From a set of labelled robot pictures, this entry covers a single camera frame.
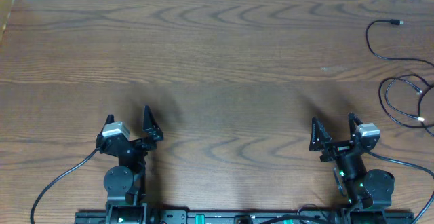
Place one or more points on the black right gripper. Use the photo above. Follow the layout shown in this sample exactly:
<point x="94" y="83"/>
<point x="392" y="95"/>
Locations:
<point x="337" y="148"/>

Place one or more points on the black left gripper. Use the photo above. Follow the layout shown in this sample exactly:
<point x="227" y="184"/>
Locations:
<point x="152" y="126"/>

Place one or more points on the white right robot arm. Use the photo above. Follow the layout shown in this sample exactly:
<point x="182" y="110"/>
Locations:
<point x="368" y="191"/>

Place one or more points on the brown cardboard side panel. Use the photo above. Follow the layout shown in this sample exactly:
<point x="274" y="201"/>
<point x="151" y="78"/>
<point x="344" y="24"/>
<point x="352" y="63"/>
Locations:
<point x="5" y="11"/>

